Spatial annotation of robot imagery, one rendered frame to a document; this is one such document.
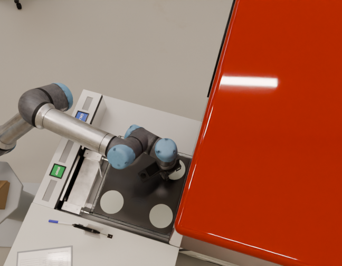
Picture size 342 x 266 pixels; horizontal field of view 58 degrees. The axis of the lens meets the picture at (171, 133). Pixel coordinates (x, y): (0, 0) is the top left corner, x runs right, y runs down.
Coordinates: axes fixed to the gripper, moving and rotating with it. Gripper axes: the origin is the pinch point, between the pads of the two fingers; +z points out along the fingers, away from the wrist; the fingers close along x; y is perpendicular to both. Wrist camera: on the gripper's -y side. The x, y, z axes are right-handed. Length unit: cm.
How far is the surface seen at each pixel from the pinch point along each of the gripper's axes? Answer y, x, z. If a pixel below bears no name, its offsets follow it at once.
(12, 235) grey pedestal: -99, 35, 90
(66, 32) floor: 2, 175, 91
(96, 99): -8.9, 45.6, -4.7
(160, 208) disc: -7.7, -11.7, 1.4
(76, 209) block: -38.3, 5.7, 0.3
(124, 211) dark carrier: -21.3, -5.2, 1.3
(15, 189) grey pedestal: -60, 31, 9
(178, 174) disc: 6.6, -3.0, 1.3
